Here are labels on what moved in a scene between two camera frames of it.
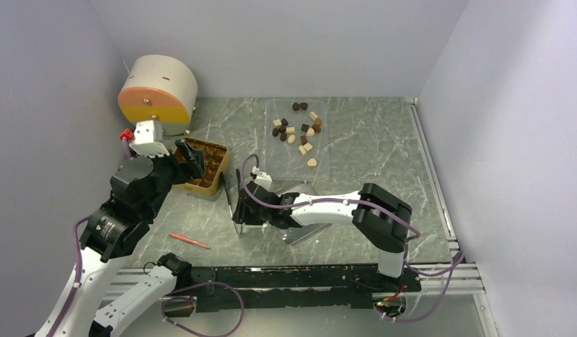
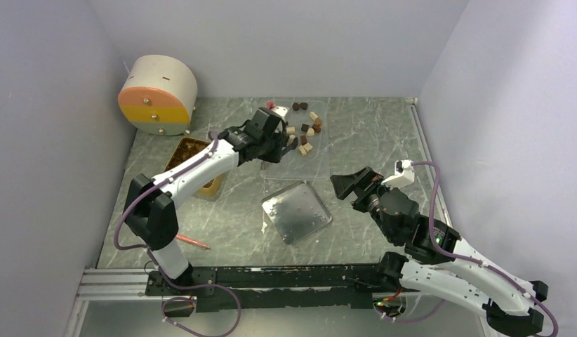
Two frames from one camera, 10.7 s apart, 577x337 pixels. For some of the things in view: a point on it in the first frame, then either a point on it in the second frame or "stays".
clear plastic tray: [297, 140] stays
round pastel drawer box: [161, 88] stays
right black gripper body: [246, 215] to [366, 201]
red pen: [189, 241] stays
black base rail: [206, 289] stays
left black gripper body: [170, 171] to [272, 146]
